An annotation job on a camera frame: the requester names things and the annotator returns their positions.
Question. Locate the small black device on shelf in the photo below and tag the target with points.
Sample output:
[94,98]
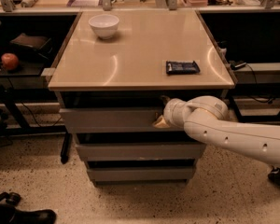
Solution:
[237,65]

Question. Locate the grey middle drawer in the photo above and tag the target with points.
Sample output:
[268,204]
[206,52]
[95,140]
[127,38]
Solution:
[141,151]

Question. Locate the dark blue snack bar wrapper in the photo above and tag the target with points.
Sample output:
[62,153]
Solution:
[181,68]

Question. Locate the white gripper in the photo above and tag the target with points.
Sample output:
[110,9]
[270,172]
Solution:
[169,113]

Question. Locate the red apple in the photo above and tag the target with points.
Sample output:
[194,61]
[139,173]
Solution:
[10,61]

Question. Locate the white ceramic bowl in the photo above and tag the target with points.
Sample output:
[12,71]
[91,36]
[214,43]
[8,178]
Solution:
[104,25]

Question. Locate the beige top drawer cabinet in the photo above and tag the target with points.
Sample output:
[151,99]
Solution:
[128,70]

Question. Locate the grey drawer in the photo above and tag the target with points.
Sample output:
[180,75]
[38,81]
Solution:
[147,174]
[113,120]
[141,151]

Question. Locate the black sneaker with white stripes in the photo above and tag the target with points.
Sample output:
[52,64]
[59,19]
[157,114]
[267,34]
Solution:
[274,176]

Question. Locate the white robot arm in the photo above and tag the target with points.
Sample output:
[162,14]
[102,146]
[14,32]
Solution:
[206,120]

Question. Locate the black tray under apple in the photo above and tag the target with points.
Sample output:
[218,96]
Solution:
[24,70]

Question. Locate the dark box on shelf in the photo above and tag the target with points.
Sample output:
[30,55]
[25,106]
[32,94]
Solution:
[31,47]

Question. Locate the grey top drawer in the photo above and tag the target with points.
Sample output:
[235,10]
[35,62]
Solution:
[113,120]

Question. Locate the grey bottom drawer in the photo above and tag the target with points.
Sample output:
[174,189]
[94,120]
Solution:
[147,174]

